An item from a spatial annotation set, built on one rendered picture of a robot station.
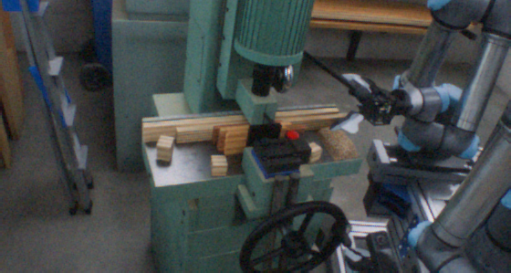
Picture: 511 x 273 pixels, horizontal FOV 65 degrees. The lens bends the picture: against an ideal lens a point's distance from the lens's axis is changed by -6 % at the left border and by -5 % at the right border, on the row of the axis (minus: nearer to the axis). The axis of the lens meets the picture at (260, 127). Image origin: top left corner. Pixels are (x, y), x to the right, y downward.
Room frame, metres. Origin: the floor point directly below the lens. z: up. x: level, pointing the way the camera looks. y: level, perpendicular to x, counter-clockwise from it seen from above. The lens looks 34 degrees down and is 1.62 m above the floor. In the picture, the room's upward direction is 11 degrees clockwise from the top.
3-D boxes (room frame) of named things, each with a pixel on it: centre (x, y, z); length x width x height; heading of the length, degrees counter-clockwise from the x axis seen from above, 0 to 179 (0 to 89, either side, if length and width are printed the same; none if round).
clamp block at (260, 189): (0.84, -0.06, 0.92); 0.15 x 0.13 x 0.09; 118
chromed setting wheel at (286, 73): (1.18, -0.03, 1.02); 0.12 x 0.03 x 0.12; 28
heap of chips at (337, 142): (1.04, -0.23, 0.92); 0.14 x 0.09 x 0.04; 28
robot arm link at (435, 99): (1.05, -0.44, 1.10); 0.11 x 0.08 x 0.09; 118
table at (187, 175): (0.91, -0.02, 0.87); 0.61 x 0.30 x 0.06; 118
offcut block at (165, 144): (0.84, 0.23, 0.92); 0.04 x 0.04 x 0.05; 3
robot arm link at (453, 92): (1.27, -0.61, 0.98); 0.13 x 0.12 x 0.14; 79
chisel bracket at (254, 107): (1.03, 0.03, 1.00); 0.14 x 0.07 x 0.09; 28
